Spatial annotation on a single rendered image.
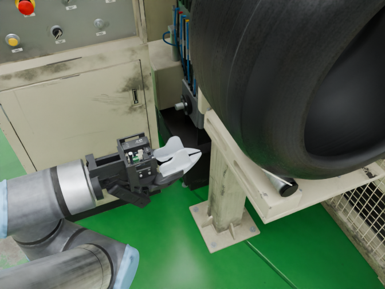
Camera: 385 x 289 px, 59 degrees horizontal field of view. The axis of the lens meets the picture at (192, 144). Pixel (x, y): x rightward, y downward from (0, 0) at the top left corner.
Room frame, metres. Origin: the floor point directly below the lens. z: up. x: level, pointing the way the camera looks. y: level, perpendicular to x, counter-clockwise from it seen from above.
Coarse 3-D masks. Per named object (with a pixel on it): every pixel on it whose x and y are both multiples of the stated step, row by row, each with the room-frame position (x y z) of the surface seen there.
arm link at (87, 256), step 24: (72, 240) 0.28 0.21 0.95; (96, 240) 0.28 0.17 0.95; (24, 264) 0.18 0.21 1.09; (48, 264) 0.18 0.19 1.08; (72, 264) 0.20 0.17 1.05; (96, 264) 0.22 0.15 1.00; (120, 264) 0.24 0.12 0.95; (0, 288) 0.13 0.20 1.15; (24, 288) 0.14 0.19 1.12; (48, 288) 0.15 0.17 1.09; (72, 288) 0.16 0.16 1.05; (96, 288) 0.19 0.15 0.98; (120, 288) 0.21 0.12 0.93
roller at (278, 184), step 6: (270, 180) 0.45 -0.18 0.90; (276, 180) 0.44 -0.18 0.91; (288, 180) 0.44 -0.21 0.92; (294, 180) 0.44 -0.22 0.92; (276, 186) 0.43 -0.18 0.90; (282, 186) 0.43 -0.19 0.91; (288, 186) 0.42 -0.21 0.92; (294, 186) 0.43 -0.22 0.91; (282, 192) 0.42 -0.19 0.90; (288, 192) 0.42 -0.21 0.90; (294, 192) 0.43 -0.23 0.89
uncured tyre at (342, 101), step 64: (192, 0) 0.58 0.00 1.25; (256, 0) 0.43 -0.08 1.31; (320, 0) 0.39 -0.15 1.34; (384, 0) 0.39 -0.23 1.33; (192, 64) 0.55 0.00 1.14; (256, 64) 0.38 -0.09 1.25; (320, 64) 0.37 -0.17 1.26; (384, 64) 0.72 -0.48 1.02; (256, 128) 0.37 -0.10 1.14; (320, 128) 0.61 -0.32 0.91; (384, 128) 0.57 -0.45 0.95
